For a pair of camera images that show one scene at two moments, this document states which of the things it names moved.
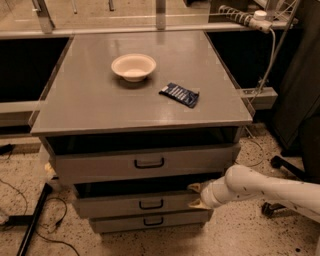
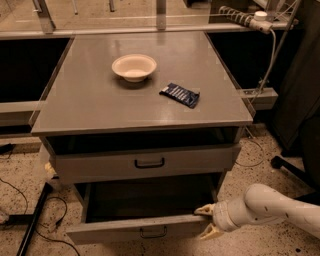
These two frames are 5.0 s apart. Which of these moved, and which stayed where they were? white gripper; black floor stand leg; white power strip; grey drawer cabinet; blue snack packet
Moved: white gripper
Stayed: white power strip; black floor stand leg; grey drawer cabinet; blue snack packet
